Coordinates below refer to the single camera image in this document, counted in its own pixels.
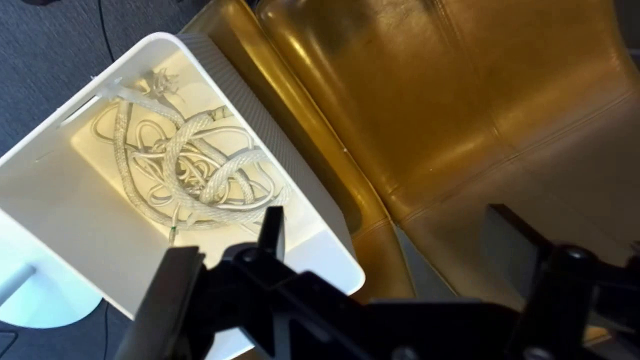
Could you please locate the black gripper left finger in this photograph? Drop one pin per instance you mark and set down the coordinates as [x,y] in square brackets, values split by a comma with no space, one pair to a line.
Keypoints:
[200,300]

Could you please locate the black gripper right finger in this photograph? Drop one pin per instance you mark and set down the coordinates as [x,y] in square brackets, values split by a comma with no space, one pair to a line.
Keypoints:
[580,300]

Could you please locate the white plastic storage bin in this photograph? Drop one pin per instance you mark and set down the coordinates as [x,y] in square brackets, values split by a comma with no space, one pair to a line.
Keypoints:
[67,221]

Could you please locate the white round base stand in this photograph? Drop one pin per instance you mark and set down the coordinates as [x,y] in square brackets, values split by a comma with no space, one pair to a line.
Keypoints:
[40,292]

